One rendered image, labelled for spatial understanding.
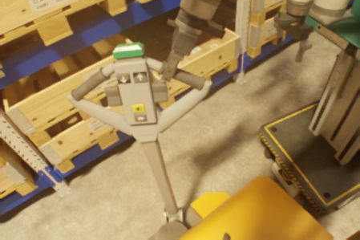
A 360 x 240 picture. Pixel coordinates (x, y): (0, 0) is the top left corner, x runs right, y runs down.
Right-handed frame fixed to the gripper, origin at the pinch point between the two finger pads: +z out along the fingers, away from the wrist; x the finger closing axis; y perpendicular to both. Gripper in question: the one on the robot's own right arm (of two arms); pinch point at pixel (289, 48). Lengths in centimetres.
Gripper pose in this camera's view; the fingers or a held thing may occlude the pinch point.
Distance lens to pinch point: 115.3
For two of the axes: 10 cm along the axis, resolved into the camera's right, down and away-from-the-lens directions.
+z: 1.0, 6.8, 7.3
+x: -3.8, -6.5, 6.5
